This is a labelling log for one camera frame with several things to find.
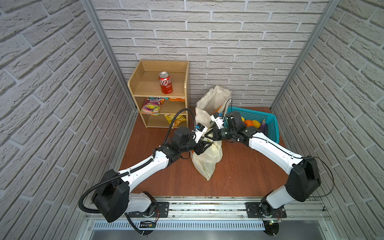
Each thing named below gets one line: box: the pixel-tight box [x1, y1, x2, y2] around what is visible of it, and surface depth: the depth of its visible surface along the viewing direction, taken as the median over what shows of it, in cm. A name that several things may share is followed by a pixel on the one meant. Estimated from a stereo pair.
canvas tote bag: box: [195, 85, 232, 129], surface depth 99 cm
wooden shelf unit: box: [127, 59, 190, 129], surface depth 94 cm
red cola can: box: [158, 71, 173, 94], surface depth 77 cm
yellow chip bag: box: [164, 114, 187, 129], surface depth 109 cm
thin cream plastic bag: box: [190, 133, 223, 181], surface depth 79 cm
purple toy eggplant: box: [260, 119, 268, 134], surface depth 104 cm
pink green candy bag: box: [139, 97, 165, 116], surface depth 94 cm
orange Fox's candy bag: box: [169, 97, 186, 102], surface depth 103 cm
